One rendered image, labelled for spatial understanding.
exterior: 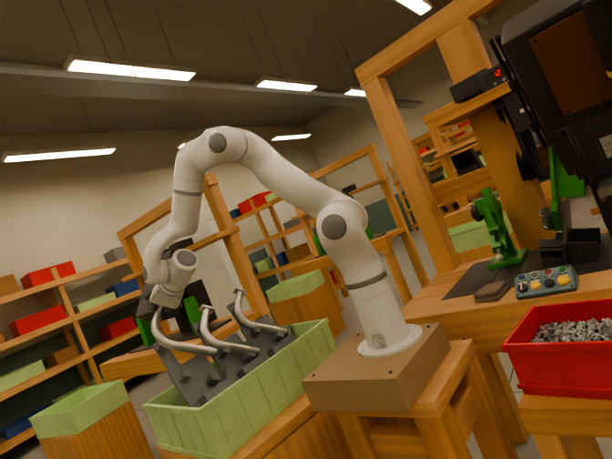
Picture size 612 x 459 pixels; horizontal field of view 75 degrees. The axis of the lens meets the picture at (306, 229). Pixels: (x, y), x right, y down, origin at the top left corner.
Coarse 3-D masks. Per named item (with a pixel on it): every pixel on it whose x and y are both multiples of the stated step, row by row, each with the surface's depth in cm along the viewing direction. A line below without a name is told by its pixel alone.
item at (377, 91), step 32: (448, 32) 162; (448, 64) 164; (480, 64) 157; (384, 96) 184; (384, 128) 188; (480, 128) 163; (512, 128) 156; (416, 160) 189; (512, 160) 159; (416, 192) 187; (512, 192) 162; (512, 224) 165; (448, 256) 185
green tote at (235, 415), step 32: (320, 320) 159; (288, 352) 140; (320, 352) 150; (256, 384) 127; (288, 384) 136; (160, 416) 132; (192, 416) 117; (224, 416) 117; (256, 416) 124; (192, 448) 123; (224, 448) 115
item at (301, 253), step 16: (272, 192) 699; (240, 208) 754; (256, 208) 726; (272, 208) 765; (288, 224) 698; (240, 240) 836; (272, 256) 730; (288, 256) 718; (304, 256) 713; (256, 272) 776; (272, 272) 734; (336, 272) 658; (336, 288) 661
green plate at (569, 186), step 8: (552, 152) 119; (552, 160) 119; (552, 168) 120; (560, 168) 119; (552, 176) 120; (560, 176) 120; (568, 176) 119; (576, 176) 117; (552, 184) 121; (560, 184) 120; (568, 184) 119; (576, 184) 118; (584, 184) 117; (552, 192) 121; (560, 192) 121; (568, 192) 120; (576, 192) 118; (584, 192) 117; (552, 200) 122; (560, 200) 128; (560, 208) 128
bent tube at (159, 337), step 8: (160, 312) 143; (152, 320) 140; (160, 320) 142; (152, 328) 138; (160, 336) 137; (160, 344) 137; (168, 344) 137; (176, 344) 138; (184, 344) 139; (192, 344) 141; (192, 352) 141; (200, 352) 142; (208, 352) 143
